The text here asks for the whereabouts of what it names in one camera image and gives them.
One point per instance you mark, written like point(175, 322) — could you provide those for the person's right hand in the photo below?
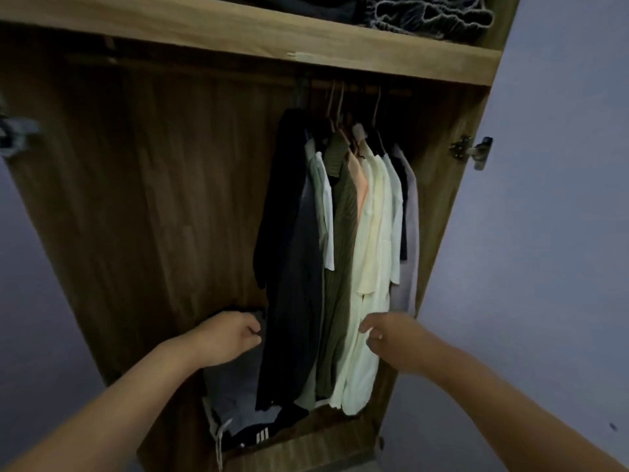
point(398, 341)

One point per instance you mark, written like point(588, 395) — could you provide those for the person's left hand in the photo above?
point(226, 339)

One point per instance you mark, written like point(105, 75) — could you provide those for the heap of grey black clothes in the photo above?
point(231, 393)

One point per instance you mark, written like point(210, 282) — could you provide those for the black leather jacket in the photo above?
point(290, 290)

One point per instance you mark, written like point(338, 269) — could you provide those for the row of clothes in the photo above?
point(373, 240)

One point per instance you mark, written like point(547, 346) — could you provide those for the lilac wardrobe door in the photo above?
point(147, 191)

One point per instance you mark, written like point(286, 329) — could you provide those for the stack of dark clothes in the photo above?
point(427, 14)

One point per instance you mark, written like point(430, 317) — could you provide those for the person's right forearm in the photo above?
point(516, 417)

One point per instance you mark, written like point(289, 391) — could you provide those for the person's left forearm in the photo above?
point(98, 417)

